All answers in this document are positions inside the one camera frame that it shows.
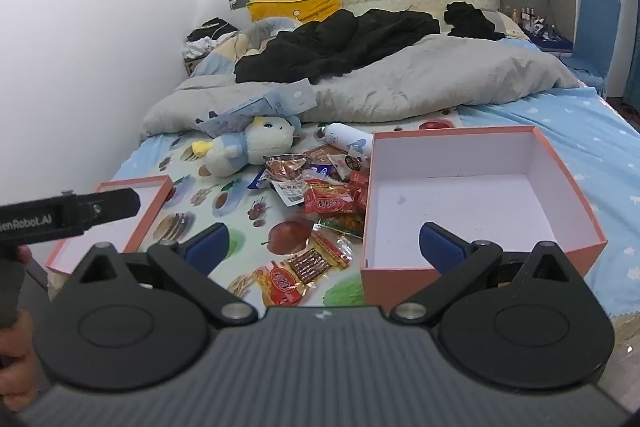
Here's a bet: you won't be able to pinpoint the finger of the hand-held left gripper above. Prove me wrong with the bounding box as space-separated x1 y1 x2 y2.
75 188 141 229

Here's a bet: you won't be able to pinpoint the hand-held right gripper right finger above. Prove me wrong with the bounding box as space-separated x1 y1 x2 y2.
390 222 583 325

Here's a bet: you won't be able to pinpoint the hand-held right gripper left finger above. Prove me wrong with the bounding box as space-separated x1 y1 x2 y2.
67 222 258 328

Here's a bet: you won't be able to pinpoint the pink cardboard box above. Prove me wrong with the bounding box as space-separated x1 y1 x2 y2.
361 125 608 314

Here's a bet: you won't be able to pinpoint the blue white snack packet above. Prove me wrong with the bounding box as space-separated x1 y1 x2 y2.
247 170 275 192

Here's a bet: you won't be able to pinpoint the red packet white print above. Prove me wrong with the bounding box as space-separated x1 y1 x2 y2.
303 181 362 215
254 261 312 306

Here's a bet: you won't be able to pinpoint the green orange snack packet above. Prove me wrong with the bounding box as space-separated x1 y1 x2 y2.
314 213 366 239

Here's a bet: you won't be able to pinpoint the clear packet brown sticks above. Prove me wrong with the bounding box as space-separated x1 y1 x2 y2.
284 247 333 285

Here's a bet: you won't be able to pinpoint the orange stick snack packet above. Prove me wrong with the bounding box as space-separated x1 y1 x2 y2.
311 229 354 269

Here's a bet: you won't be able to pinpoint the brown meat snack packet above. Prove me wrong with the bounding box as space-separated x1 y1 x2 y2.
263 153 309 206

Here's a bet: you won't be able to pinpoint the clear packet dark round snack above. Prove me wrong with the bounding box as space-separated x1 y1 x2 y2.
344 153 371 174

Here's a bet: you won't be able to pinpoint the orange cracker packet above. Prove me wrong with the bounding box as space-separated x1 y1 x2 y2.
301 145 347 178

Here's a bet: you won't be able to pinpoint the person's left hand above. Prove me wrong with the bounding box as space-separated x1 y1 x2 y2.
0 246 40 412

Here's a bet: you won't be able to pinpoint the pink box lid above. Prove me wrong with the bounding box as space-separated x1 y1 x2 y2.
46 175 173 275

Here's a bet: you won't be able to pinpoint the fruit print mat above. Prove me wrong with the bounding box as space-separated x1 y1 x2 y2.
107 109 463 308

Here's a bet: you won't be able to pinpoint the white blue plush penguin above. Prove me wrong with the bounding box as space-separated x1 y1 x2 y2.
191 116 302 178

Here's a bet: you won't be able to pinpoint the white spray bottle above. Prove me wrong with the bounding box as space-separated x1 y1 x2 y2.
325 123 375 156

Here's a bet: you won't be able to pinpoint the blue white plastic bag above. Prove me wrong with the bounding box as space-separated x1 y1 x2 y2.
196 78 314 138

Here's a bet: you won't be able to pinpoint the blue star bedsheet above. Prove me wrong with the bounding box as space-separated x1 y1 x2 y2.
102 84 640 313

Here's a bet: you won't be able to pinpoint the grey duvet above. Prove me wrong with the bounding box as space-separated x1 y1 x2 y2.
140 33 583 138

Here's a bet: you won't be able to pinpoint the pile of clothes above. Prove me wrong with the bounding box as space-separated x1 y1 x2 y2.
182 18 241 59

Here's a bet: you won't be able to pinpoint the black garment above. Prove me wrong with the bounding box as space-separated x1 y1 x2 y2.
444 2 507 40

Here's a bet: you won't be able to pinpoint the blue tray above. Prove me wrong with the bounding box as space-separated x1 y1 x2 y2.
530 29 575 52

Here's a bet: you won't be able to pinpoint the grey pillow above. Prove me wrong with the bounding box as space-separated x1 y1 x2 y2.
480 9 531 40

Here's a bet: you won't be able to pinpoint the black coat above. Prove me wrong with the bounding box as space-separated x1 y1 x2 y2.
235 8 441 84

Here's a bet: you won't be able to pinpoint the row of small bottles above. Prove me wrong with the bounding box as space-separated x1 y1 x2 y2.
511 6 557 32

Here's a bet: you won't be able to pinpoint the yellow pillow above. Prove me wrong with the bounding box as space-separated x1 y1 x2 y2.
247 0 343 24

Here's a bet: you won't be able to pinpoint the blue curtain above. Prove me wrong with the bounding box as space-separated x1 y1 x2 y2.
622 29 640 108

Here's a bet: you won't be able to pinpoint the blue chair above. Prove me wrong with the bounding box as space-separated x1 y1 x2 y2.
565 0 621 98

